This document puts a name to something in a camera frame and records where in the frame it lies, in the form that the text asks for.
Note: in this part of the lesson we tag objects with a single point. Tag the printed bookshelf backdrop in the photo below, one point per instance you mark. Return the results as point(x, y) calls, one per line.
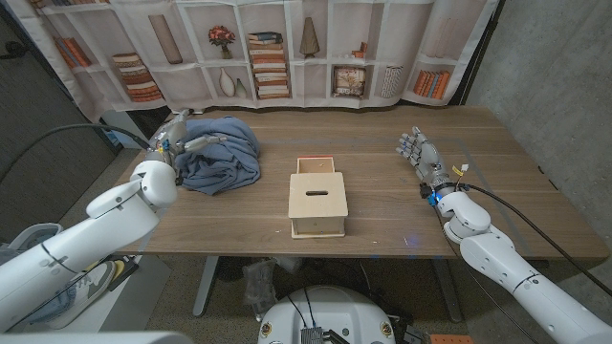
point(201, 81)

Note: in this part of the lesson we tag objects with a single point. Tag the yellow white right wrist connector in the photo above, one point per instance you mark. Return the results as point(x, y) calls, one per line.
point(460, 170)

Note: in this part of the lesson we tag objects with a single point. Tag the orange block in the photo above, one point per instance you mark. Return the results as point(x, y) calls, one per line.
point(449, 339)

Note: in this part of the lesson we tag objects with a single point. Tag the grey table leg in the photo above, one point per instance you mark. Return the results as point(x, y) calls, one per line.
point(205, 286)
point(449, 296)

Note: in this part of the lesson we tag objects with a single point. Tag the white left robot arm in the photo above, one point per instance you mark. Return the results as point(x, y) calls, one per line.
point(95, 224)

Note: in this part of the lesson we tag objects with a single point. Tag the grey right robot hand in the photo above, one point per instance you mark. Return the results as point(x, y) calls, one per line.
point(428, 157)

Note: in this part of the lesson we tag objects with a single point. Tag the wooden drawer with red edge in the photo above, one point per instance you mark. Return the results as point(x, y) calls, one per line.
point(315, 165)

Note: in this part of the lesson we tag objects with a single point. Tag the white cabinet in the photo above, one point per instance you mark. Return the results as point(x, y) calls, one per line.
point(124, 129)

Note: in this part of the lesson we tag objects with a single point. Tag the white floor board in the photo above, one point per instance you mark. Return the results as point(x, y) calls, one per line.
point(138, 296)

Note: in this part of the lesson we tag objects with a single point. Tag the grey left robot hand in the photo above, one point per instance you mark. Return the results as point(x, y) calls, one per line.
point(174, 136)

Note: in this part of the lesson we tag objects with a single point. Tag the white power strip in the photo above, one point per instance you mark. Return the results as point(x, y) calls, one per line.
point(196, 112)

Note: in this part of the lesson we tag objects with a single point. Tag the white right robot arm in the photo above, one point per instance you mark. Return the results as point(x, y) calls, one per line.
point(502, 267)

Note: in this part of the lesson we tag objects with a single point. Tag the wooden box with slot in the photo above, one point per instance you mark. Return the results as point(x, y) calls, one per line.
point(318, 210)

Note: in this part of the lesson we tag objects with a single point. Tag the white rimmed bin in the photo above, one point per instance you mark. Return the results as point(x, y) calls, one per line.
point(33, 234)

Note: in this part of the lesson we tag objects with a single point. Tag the blue jeans leg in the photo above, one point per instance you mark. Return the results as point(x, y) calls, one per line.
point(57, 303)

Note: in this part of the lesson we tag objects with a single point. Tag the blue hoodie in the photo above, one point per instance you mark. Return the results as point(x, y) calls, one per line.
point(225, 162)

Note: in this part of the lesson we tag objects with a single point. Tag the white grey sneaker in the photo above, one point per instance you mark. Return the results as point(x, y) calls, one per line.
point(91, 286)

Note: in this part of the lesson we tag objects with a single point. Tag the clear plastic bag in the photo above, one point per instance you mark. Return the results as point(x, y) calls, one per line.
point(258, 282)

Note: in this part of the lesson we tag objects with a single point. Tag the black device beside base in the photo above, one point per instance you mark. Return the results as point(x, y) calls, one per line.
point(411, 334)

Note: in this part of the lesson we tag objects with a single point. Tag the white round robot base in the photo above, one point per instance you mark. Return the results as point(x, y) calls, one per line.
point(334, 310)

